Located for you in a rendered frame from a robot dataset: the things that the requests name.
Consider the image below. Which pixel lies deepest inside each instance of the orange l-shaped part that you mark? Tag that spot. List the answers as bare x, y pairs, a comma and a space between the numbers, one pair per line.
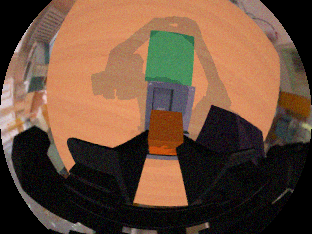
165, 132

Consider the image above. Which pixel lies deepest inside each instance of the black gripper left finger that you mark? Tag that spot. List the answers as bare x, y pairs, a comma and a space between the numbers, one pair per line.
125, 161

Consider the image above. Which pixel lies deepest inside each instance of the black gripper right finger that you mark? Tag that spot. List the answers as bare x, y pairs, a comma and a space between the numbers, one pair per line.
201, 167

